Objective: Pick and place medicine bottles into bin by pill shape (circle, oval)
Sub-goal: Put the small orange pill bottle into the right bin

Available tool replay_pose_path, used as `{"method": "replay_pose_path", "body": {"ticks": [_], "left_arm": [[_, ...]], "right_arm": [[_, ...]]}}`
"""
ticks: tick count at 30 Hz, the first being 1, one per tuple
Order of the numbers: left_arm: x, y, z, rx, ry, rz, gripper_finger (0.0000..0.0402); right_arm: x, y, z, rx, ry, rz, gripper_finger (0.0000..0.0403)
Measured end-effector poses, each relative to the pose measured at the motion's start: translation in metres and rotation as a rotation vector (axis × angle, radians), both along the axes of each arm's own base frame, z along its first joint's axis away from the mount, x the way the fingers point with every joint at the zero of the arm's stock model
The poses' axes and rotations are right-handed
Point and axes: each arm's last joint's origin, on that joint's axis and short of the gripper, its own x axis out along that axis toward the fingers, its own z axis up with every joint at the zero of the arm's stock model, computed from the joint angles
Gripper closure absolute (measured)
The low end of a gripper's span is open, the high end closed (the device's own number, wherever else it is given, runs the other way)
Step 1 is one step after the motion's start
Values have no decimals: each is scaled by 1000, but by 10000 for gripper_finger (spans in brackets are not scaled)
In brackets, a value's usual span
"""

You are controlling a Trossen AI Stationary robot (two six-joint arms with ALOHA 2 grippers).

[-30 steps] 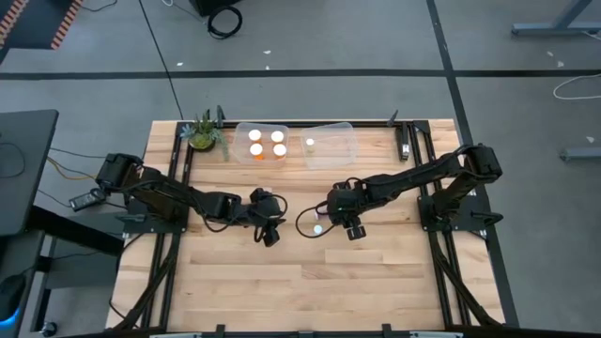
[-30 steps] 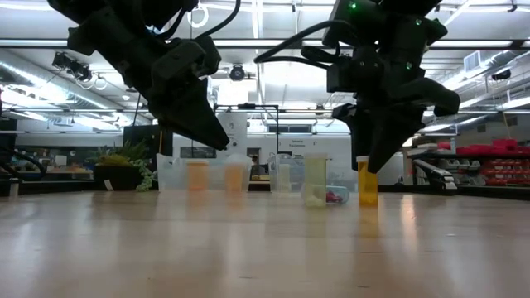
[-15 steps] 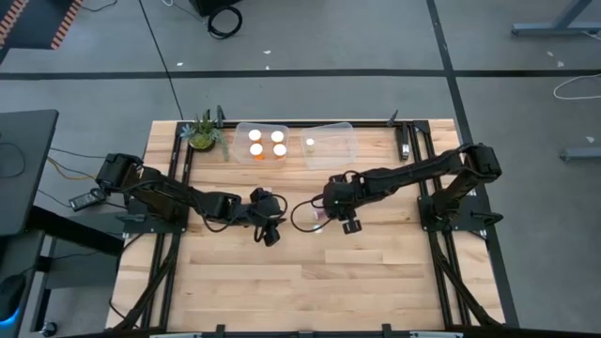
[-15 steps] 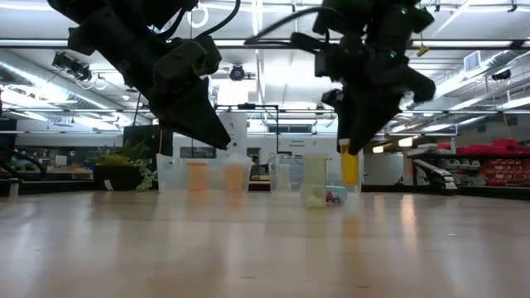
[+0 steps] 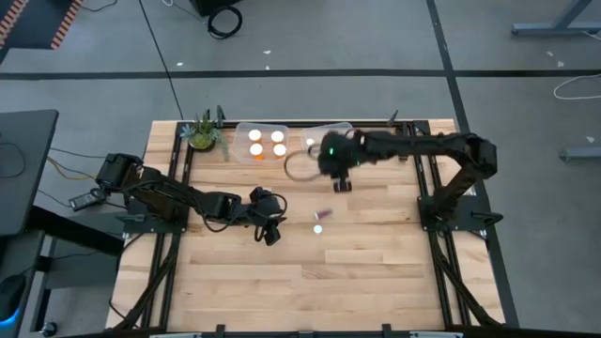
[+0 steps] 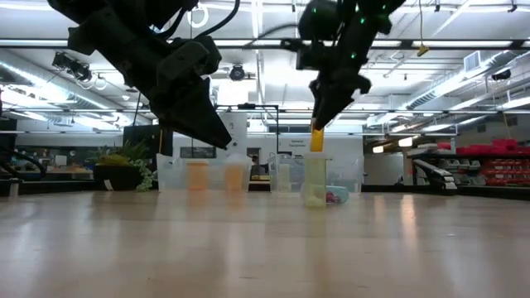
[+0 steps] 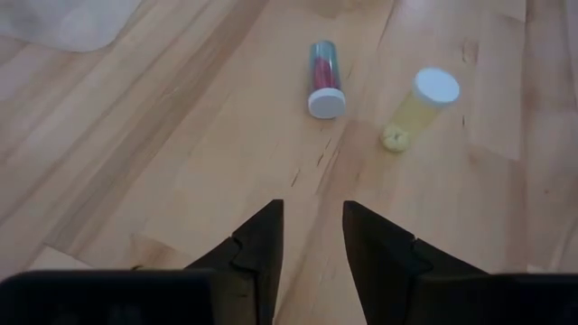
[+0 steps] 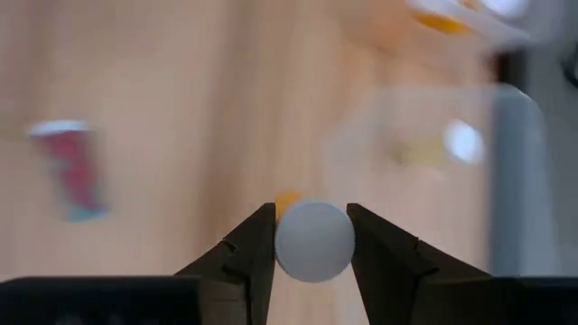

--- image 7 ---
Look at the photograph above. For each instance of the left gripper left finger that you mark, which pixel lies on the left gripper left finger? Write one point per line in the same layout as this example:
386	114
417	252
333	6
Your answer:
257	257

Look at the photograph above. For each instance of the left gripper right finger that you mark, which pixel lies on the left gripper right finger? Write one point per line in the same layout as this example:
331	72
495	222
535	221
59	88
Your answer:
384	262

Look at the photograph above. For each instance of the small pale yellow pill bottle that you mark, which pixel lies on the small pale yellow pill bottle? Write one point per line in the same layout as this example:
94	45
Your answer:
420	108

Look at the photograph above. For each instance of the blue bottle with red pills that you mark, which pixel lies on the blue bottle with red pills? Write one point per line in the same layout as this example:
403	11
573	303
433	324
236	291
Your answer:
324	72

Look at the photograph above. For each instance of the clear plastic bin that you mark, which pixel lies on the clear plastic bin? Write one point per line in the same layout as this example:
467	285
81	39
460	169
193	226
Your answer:
68	22

